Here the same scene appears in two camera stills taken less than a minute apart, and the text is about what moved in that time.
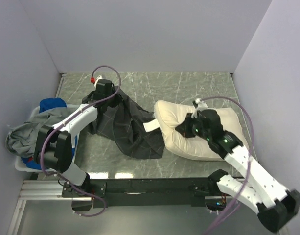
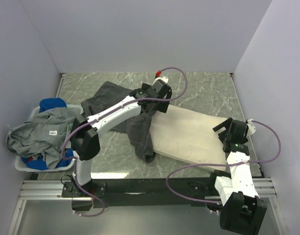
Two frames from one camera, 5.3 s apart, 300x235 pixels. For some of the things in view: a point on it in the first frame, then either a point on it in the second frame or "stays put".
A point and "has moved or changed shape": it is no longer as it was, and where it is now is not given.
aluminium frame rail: x=39 y=190 stays put
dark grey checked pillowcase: x=123 y=121 has moved or changed shape
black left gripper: x=119 y=98 to x=162 y=106
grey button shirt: x=21 y=138 stays put
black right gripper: x=184 y=128 to x=226 y=124
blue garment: x=46 y=104 stays put
